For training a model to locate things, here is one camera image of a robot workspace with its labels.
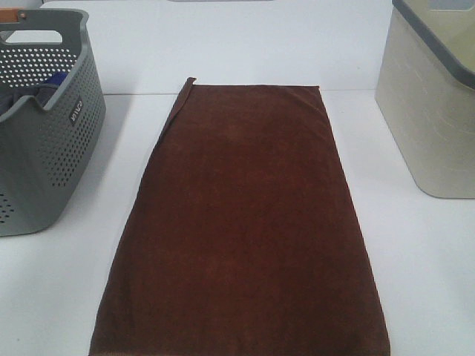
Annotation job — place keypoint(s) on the beige basket with grey rim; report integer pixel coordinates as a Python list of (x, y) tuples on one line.
[(426, 93)]

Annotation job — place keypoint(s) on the grey perforated laundry basket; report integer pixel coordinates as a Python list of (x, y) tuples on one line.
[(48, 132)]

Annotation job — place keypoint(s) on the brown towel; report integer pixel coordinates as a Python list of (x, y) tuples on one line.
[(243, 238)]

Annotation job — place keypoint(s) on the blue cloth in basket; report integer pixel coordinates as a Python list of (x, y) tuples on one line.
[(56, 79)]

